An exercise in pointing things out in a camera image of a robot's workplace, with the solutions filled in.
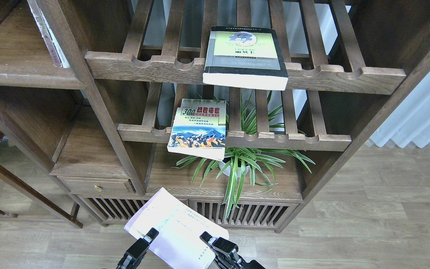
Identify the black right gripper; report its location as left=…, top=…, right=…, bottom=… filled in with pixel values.
left=116, top=228, right=265, bottom=269

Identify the pale lilac white book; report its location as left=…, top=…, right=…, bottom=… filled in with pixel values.
left=124, top=188, right=229, bottom=269

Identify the green blue illustrated book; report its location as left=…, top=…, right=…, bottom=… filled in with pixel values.
left=167, top=99, right=227, bottom=161

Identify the white standing book on shelf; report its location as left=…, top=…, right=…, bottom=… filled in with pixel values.
left=27, top=0, right=70, bottom=68

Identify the white plant pot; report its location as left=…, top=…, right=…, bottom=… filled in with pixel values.
left=218, top=160, right=251, bottom=178

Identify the green spider plant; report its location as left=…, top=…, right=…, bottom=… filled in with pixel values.
left=171, top=90, right=316, bottom=222

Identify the dark wooden bookshelf unit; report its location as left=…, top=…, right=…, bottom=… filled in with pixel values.
left=0, top=0, right=430, bottom=233

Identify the yellow grey thick book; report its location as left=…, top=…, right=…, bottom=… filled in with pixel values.
left=203, top=26, right=288, bottom=91

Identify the white curtain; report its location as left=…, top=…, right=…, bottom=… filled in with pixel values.
left=369, top=72, right=430, bottom=148

